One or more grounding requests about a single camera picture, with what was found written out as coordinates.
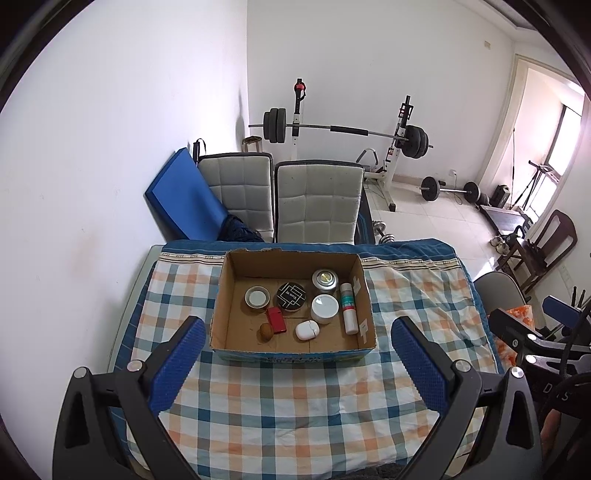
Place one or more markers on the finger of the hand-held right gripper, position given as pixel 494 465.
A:
pixel 512 330
pixel 561 308

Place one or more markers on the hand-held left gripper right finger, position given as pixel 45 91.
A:
pixel 421 367

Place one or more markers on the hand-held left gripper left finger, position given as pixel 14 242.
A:
pixel 178 367

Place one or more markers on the cardboard box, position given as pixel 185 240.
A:
pixel 249 344

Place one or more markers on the white tube with green label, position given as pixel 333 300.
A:
pixel 349 307

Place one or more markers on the brown nut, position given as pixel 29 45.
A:
pixel 266 331

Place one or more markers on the small metal tin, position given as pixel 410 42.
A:
pixel 257 297

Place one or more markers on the red lighter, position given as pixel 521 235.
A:
pixel 276 319

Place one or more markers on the white round jar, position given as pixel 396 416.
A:
pixel 323 308

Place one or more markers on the white earbuds case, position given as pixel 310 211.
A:
pixel 307 330

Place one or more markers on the person's right hand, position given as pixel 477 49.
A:
pixel 551 431

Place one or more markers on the orange and white cloth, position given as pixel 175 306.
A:
pixel 512 341

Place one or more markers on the grey round-back chair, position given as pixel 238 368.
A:
pixel 501 290

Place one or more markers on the dark wooden chair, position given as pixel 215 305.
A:
pixel 551 249

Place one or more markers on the pair of shoes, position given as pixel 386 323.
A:
pixel 500 243

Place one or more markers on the small black appliance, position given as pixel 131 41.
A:
pixel 501 196

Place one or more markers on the checked blanket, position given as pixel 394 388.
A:
pixel 300 415

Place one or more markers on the silver round tin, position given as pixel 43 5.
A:
pixel 324 279

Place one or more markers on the black patterned round tin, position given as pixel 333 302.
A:
pixel 292 295

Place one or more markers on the dumbbell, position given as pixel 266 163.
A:
pixel 384 233

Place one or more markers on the dark blue bundle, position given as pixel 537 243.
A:
pixel 238 230

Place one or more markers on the short barbell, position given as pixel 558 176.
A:
pixel 431 188

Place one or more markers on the blue foam mat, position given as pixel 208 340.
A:
pixel 189 203

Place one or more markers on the window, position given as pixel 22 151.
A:
pixel 565 138

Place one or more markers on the grey padded chair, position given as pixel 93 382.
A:
pixel 318 203
pixel 240 189

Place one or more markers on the white bench press rack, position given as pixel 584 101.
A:
pixel 397 152

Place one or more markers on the small wooden stool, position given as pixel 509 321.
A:
pixel 253 143

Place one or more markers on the barbell with black plates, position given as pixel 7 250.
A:
pixel 277 127

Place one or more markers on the camera tripod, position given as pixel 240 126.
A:
pixel 535 180

